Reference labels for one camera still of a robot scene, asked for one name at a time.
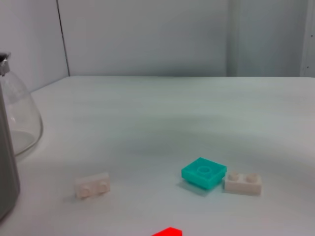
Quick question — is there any red sloped toy brick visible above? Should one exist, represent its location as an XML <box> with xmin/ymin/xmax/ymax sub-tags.
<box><xmin>151</xmin><ymin>227</ymin><xmax>183</xmax><ymax>236</ymax></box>

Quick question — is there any small white toy brick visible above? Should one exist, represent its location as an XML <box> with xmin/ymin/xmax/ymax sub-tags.
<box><xmin>75</xmin><ymin>173</ymin><xmax>111</xmax><ymax>200</ymax></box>

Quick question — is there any teal square toy plate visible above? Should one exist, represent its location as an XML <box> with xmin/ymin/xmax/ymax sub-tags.
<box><xmin>181</xmin><ymin>157</ymin><xmax>227</xmax><ymax>190</ymax></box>

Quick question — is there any grey-green perforated plastic basket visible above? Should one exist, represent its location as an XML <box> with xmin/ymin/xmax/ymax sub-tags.
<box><xmin>0</xmin><ymin>81</ymin><xmax>21</xmax><ymax>221</ymax></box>

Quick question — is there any white perforated wall post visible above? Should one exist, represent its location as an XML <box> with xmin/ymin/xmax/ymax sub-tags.
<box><xmin>301</xmin><ymin>0</ymin><xmax>315</xmax><ymax>77</ymax></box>

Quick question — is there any white flat toy plate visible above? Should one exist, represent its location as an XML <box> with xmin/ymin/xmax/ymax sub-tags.
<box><xmin>223</xmin><ymin>171</ymin><xmax>263</xmax><ymax>196</ymax></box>

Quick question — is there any glass carafe black lid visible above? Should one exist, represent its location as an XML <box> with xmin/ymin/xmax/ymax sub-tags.
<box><xmin>0</xmin><ymin>52</ymin><xmax>44</xmax><ymax>157</ymax></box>

